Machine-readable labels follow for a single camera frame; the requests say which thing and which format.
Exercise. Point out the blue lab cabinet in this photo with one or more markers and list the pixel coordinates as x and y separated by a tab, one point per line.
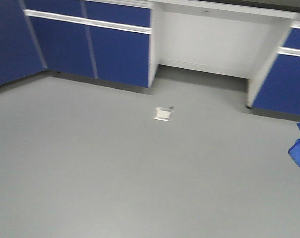
112	40
276	85

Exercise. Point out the blue side cabinet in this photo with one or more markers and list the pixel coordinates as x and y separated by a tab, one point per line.
19	52

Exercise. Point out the blue lab cabinet right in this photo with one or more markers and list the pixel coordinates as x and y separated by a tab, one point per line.
276	85

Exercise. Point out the white floor outlet plate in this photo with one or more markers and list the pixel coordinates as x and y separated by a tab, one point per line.
163	114

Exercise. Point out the blue lab cabinet left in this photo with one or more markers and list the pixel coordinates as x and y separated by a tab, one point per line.
112	40

